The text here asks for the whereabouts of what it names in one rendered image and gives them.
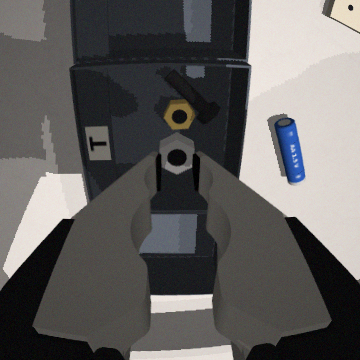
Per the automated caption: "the brass hex nut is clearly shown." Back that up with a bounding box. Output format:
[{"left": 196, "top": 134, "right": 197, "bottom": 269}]
[{"left": 164, "top": 99, "right": 195, "bottom": 130}]

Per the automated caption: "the blue aa battery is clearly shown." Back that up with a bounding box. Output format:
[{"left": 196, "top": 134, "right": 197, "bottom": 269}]
[{"left": 274, "top": 118, "right": 306, "bottom": 186}]

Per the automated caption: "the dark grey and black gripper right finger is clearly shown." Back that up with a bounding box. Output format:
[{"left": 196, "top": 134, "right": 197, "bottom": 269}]
[{"left": 192, "top": 151, "right": 360, "bottom": 360}]

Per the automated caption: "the grey hex nut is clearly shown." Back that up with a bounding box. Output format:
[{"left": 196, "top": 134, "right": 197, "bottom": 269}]
[{"left": 160, "top": 132, "right": 195, "bottom": 174}]

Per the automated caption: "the black bolt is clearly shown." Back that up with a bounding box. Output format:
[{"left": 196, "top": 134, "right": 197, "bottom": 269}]
[{"left": 164, "top": 69, "right": 221, "bottom": 124}]

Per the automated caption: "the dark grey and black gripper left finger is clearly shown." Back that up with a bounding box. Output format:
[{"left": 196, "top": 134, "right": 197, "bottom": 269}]
[{"left": 0, "top": 151, "right": 162, "bottom": 360}]

